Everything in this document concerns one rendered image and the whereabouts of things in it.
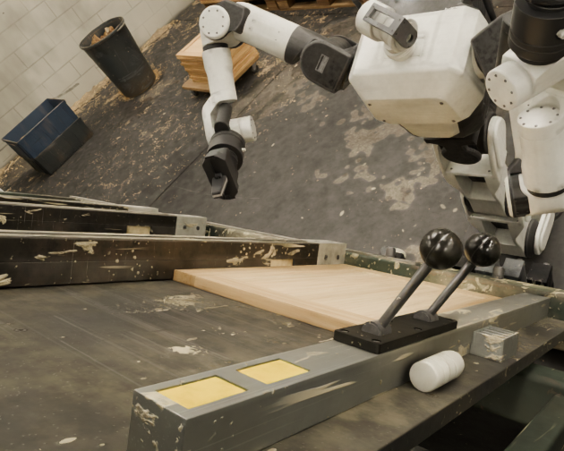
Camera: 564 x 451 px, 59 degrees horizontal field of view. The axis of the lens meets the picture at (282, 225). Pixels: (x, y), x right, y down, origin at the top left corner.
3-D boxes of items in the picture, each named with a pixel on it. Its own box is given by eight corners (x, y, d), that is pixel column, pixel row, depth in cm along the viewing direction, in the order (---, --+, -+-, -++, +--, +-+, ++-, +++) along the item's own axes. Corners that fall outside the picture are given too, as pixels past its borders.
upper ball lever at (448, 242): (392, 350, 50) (477, 246, 45) (373, 356, 47) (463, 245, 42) (366, 323, 52) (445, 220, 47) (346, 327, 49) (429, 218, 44)
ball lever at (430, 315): (438, 335, 60) (513, 247, 55) (425, 339, 57) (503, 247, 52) (414, 312, 61) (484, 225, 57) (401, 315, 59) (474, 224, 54)
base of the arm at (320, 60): (318, 79, 132) (321, 32, 126) (365, 85, 127) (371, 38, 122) (296, 89, 119) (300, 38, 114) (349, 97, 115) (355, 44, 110)
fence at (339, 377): (547, 317, 102) (550, 297, 102) (177, 489, 28) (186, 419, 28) (520, 310, 105) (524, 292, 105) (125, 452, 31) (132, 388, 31)
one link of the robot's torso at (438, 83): (409, 51, 140) (349, -39, 113) (542, 39, 119) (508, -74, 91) (381, 149, 136) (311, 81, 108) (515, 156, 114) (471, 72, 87)
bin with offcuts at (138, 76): (170, 72, 520) (132, 14, 477) (135, 104, 503) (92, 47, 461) (145, 70, 555) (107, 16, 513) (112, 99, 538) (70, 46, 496)
